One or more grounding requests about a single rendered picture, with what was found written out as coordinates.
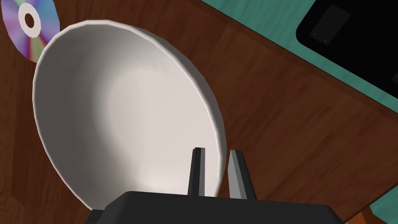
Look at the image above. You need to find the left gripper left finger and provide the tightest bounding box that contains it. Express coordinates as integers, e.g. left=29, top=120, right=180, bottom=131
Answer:
left=187, top=147, right=206, bottom=197

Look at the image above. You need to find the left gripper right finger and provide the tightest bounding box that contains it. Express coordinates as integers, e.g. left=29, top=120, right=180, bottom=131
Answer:
left=228, top=149, right=258, bottom=201

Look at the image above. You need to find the white bowl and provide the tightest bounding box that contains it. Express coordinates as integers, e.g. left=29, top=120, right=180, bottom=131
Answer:
left=32, top=19, right=227, bottom=211

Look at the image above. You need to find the iridescent compact disc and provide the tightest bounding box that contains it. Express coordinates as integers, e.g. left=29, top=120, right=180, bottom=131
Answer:
left=1, top=0, right=61, bottom=64

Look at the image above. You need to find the black rounded box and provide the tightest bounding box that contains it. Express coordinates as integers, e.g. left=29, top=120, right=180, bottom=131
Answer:
left=295, top=0, right=398, bottom=100

